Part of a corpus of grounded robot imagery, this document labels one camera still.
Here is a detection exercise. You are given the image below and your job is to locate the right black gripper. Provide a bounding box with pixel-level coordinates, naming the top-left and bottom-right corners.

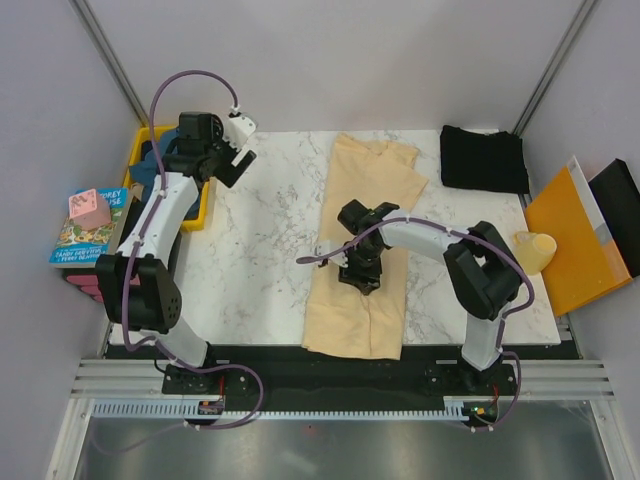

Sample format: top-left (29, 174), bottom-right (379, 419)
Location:
top-left (339, 241), bottom-right (384, 295)

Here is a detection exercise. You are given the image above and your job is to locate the cream yellow t shirt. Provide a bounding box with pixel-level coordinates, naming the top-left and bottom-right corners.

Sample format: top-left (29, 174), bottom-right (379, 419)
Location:
top-left (302, 133), bottom-right (428, 360)

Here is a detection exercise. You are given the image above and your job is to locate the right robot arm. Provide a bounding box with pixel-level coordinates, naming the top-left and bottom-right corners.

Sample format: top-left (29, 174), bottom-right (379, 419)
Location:
top-left (337, 200), bottom-right (523, 394)

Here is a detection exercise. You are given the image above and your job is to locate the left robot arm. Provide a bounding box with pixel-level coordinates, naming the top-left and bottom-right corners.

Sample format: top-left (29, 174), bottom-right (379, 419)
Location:
top-left (95, 112), bottom-right (257, 393)

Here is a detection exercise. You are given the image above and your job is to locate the yellow plastic bin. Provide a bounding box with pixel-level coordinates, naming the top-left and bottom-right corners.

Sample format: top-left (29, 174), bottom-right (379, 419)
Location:
top-left (122, 125), bottom-right (215, 233)

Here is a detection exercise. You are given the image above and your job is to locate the blue t shirt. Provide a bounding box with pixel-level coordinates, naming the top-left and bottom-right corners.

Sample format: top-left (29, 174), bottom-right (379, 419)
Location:
top-left (130, 126), bottom-right (211, 221)

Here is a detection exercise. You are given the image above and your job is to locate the pink cube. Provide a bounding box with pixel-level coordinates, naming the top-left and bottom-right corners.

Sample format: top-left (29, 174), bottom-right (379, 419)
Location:
top-left (68, 189), bottom-right (111, 230)

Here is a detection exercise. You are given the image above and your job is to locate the blue illustrated book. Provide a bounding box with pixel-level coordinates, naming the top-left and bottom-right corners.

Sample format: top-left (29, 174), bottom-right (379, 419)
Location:
top-left (49, 187), bottom-right (132, 269)

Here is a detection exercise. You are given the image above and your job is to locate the folded black t shirt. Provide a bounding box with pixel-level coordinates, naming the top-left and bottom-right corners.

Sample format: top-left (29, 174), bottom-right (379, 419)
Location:
top-left (440, 125), bottom-right (530, 195)

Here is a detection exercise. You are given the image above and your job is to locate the yellow plastic cup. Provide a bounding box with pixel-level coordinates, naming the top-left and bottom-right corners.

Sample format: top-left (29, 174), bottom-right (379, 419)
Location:
top-left (513, 231), bottom-right (557, 276)

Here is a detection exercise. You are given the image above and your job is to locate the pink black box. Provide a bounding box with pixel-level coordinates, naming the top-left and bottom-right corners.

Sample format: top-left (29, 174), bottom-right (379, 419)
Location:
top-left (62, 268), bottom-right (104, 304)

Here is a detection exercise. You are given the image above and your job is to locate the orange board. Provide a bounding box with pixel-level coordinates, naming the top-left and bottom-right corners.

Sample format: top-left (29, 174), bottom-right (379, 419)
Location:
top-left (525, 164), bottom-right (631, 316)

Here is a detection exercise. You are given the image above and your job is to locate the white strip board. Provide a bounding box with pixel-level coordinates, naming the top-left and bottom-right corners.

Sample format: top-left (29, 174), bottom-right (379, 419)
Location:
top-left (567, 156), bottom-right (612, 247)

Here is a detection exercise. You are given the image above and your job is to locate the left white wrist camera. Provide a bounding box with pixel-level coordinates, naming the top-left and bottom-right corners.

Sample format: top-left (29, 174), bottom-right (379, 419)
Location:
top-left (222, 112), bottom-right (257, 151)

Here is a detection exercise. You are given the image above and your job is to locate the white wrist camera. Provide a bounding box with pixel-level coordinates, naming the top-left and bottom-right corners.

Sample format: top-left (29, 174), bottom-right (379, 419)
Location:
top-left (314, 240), bottom-right (350, 268)
top-left (222, 112), bottom-right (257, 151)

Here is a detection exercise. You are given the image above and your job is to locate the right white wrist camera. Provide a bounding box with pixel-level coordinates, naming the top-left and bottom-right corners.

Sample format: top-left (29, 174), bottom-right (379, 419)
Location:
top-left (314, 240), bottom-right (350, 268)

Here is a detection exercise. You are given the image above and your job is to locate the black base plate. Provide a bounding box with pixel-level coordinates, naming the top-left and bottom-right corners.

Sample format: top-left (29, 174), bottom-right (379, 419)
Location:
top-left (162, 346), bottom-right (516, 413)

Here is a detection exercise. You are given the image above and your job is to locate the aluminium frame rail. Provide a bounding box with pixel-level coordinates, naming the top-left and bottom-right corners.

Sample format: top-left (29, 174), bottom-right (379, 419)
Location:
top-left (71, 360), bottom-right (614, 400)

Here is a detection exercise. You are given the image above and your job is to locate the left corner aluminium post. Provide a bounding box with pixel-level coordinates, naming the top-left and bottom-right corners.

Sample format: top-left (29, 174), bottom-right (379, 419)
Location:
top-left (69, 0), bottom-right (149, 126)

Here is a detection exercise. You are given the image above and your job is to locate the corner aluminium post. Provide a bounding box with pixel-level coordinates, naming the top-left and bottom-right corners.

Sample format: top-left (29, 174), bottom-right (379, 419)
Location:
top-left (69, 0), bottom-right (149, 126)
top-left (511, 0), bottom-right (601, 137)

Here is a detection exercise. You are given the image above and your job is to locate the white cable duct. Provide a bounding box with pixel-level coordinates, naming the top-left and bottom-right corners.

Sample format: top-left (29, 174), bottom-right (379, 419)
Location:
top-left (92, 398), bottom-right (497, 421)

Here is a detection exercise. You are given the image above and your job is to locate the right corner aluminium post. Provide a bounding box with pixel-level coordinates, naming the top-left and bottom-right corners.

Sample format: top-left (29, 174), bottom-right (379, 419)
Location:
top-left (511, 0), bottom-right (601, 137)

